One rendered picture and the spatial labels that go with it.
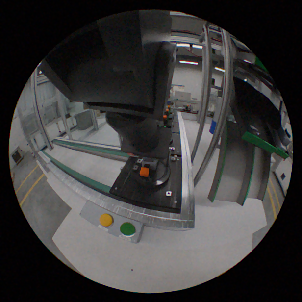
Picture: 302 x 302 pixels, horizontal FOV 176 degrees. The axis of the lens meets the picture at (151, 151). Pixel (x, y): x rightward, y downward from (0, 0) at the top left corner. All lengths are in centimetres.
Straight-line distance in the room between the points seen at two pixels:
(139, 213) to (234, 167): 34
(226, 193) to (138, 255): 36
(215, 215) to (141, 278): 38
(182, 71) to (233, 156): 1082
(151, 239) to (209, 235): 23
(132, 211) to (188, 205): 18
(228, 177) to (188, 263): 34
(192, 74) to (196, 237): 1102
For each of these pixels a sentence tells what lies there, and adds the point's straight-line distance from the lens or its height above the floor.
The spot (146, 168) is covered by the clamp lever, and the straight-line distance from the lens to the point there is 23.
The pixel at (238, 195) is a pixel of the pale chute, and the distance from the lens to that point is 38.
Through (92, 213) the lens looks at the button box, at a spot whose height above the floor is 96.
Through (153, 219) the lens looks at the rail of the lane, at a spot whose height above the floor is 96.
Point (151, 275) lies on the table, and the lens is 42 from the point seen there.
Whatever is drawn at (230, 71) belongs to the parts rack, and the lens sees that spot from 31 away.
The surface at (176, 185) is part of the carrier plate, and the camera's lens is 33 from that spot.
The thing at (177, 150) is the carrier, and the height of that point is 97.
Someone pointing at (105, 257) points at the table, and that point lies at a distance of 43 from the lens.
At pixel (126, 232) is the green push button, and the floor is 97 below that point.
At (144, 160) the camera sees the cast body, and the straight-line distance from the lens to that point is 28.
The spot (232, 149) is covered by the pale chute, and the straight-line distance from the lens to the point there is 35.
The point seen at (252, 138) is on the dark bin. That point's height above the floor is 120.
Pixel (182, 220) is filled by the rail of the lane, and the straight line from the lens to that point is 31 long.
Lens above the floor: 124
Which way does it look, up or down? 37 degrees down
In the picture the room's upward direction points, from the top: straight up
